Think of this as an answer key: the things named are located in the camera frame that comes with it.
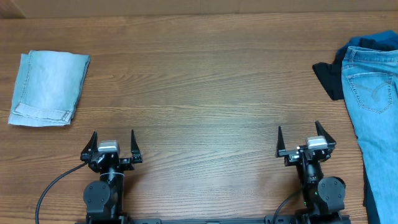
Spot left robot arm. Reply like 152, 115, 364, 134
80, 132, 142, 224

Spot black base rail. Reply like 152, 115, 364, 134
74, 214, 351, 224

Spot dark navy garment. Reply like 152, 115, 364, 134
312, 30, 397, 101

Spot medium blue denim jeans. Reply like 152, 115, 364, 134
341, 46, 397, 223

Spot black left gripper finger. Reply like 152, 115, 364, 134
131, 129, 141, 158
81, 131, 98, 154

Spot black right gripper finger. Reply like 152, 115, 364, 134
315, 121, 336, 146
275, 126, 285, 156

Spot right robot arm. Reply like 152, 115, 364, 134
275, 121, 346, 223

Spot folded light blue jeans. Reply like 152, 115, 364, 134
8, 50, 91, 127

